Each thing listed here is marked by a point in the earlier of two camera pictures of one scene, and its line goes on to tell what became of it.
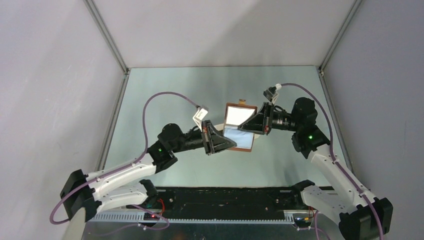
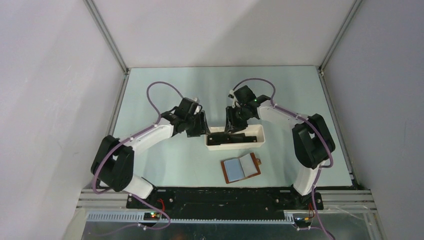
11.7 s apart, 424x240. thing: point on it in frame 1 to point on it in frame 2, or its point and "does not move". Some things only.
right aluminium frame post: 322,76 does not move
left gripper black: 212,140 to 202,128
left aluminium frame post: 109,131 does not move
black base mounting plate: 223,203 does not move
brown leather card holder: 235,114 to 239,169
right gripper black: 262,122 to 231,124
